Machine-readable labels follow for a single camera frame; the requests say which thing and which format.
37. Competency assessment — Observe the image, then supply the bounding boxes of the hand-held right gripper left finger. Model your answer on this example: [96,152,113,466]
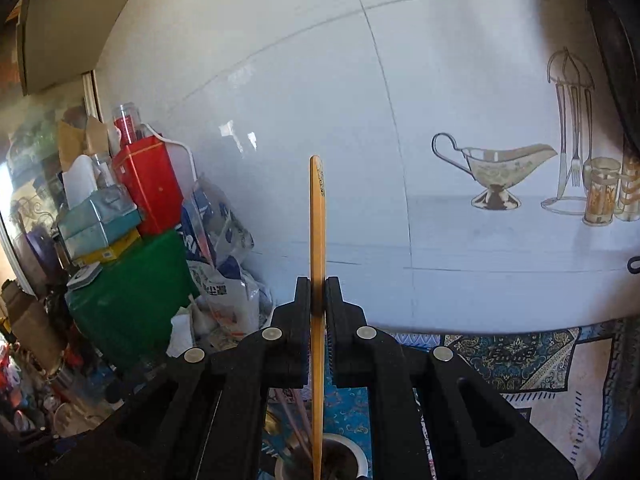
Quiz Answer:
[35,276,313,480]

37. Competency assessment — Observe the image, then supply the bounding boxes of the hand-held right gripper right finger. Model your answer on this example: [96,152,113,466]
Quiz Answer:
[325,276,580,480]

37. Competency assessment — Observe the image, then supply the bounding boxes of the yellow chopstick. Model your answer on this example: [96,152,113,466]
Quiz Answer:
[308,155,327,480]

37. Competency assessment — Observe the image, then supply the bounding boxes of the white ribbed cup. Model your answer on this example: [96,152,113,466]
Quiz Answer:
[272,434,372,480]

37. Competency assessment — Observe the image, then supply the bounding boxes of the white and blue plastic bag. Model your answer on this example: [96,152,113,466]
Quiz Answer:
[181,175,274,342]

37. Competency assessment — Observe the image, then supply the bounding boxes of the pink chopstick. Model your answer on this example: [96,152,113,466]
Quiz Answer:
[280,389,313,456]

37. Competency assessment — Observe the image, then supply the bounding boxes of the green box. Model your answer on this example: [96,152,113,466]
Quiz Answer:
[65,230,201,372]

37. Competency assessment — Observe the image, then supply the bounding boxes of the red tin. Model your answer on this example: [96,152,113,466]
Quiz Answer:
[112,135,184,237]

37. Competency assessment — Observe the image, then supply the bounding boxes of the white cutting board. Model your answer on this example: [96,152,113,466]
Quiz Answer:
[146,134,197,188]

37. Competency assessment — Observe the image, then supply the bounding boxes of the yellow flat box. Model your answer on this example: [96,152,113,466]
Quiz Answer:
[75,232,144,267]

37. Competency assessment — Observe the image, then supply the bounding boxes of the teal tissue box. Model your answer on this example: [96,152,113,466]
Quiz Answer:
[56,157,144,257]

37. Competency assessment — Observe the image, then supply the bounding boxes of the patterned patchwork tablecloth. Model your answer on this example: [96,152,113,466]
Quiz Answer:
[320,317,640,480]

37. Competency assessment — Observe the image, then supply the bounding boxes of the brown paper bag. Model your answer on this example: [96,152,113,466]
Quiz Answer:
[56,114,110,172]

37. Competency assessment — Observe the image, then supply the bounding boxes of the black frying pan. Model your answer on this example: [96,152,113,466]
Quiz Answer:
[582,0,640,151]

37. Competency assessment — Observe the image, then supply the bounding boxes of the beige wall cabinet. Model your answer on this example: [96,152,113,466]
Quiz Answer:
[19,0,156,97]

